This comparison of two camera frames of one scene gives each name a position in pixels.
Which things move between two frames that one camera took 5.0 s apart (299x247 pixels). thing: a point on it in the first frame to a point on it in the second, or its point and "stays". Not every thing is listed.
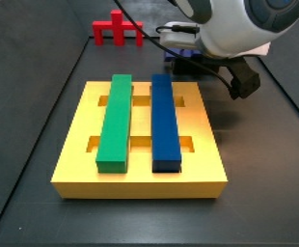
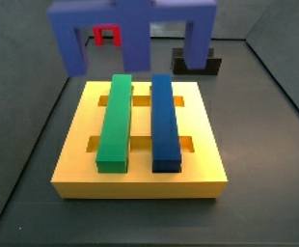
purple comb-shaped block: (188, 52) to (133, 14)
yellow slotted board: (201, 178) stays
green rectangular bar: (112, 154) stays
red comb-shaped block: (119, 26) stays
